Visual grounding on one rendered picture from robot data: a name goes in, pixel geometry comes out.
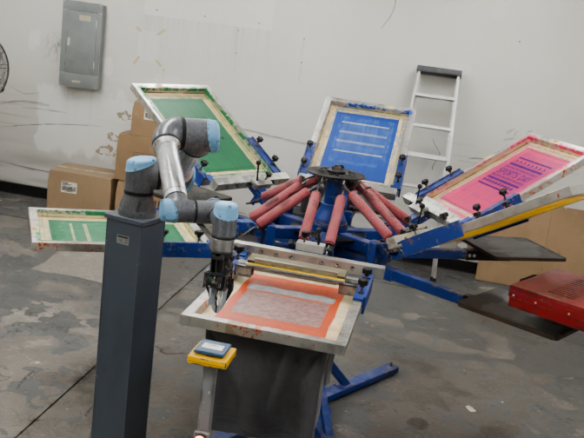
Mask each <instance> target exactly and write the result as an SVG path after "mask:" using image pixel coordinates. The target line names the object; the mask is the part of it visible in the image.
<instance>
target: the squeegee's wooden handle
mask: <svg viewBox="0 0 584 438"><path fill-rule="evenodd" d="M256 257H257V258H262V259H267V260H272V261H278V262H286V263H291V264H296V265H301V266H306V267H311V268H316V269H325V270H330V271H334V272H338V276H337V278H339V279H343V280H344V282H345V280H346V277H347V273H348V271H347V270H346V269H337V268H332V267H327V266H322V265H317V264H312V263H307V262H298V261H293V260H288V259H283V258H278V257H273V256H268V255H259V254H254V253H252V254H251V256H250V257H249V259H248V262H252V263H255V258H256Z"/></svg>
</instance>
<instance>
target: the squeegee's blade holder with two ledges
mask: <svg viewBox="0 0 584 438"><path fill-rule="evenodd" d="M255 263H257V264H261V265H267V266H271V267H277V268H281V269H290V270H295V271H300V272H305V273H310V274H315V275H324V276H329V277H334V278H337V276H338V272H335V271H330V270H325V269H316V268H311V267H306V266H301V265H296V264H291V263H286V262H278V261H272V260H267V259H262V258H257V257H256V258H255ZM254 270H256V271H261V272H266V273H270V274H275V275H284V276H289V277H294V278H299V279H303V280H309V281H313V282H322V283H327V284H332V285H336V284H337V282H328V281H323V280H318V279H314V278H308V277H304V276H298V275H290V274H285V273H280V272H275V271H270V270H266V269H257V268H254Z"/></svg>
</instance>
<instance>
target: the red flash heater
mask: <svg viewBox="0 0 584 438"><path fill-rule="evenodd" d="M508 296H509V300H508V306H510V307H513V308H516V309H519V310H522V311H525V312H528V313H530V314H533V315H538V316H539V317H542V318H545V319H548V320H550V321H553V322H558V323H560V324H562V325H565V326H568V327H570V328H573V329H578V330H580V331H583V332H584V276H582V275H577V274H575V273H571V272H568V271H566V270H562V269H554V270H551V271H548V272H546V273H543V274H540V275H536V276H534V277H531V278H528V279H526V280H523V281H520V282H516V283H514V284H511V285H510V287H509V291H508Z"/></svg>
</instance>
